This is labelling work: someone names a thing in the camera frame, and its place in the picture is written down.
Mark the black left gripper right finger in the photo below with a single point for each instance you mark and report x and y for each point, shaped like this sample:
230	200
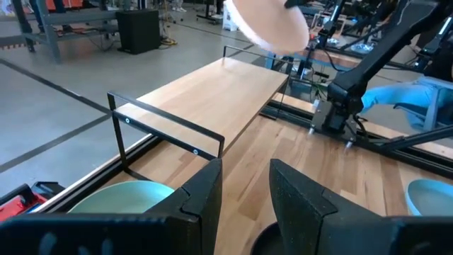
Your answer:
301	219

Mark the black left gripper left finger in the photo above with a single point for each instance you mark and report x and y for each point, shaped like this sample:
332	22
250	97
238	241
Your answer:
198	212

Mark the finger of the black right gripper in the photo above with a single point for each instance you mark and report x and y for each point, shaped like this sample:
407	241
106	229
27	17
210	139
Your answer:
292	3

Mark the pink plate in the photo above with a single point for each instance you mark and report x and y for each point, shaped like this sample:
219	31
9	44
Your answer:
269	25

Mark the dark teal plate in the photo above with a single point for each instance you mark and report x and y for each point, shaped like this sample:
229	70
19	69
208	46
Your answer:
269	244

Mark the sage green plate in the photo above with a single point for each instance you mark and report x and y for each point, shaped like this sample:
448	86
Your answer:
124	198

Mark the light blue plate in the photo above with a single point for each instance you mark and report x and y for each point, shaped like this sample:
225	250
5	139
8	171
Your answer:
431	198

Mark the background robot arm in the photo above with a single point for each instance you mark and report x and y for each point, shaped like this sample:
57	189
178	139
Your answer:
327	25
428	49

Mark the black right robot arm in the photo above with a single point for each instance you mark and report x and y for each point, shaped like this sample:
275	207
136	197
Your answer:
375	56

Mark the background workstation table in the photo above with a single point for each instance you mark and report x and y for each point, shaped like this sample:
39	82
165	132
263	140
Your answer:
318	56

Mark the white box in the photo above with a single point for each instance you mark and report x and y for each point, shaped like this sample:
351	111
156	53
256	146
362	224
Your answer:
229	17

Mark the black cabinet box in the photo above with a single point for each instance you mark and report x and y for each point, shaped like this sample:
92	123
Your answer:
138	32

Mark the grey metal stand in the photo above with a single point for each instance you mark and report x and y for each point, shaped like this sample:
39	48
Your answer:
431	106

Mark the red and black tool case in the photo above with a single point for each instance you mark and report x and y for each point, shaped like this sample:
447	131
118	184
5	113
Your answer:
21	207

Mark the grey metal rack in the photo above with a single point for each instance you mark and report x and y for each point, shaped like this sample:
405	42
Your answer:
46	21

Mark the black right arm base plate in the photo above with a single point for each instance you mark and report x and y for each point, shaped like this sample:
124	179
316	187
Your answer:
318	122

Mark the black table edge rail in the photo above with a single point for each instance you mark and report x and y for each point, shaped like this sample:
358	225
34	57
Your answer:
85	187

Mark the wooden shelf with black frame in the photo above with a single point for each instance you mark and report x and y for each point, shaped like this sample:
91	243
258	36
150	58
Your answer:
212	95

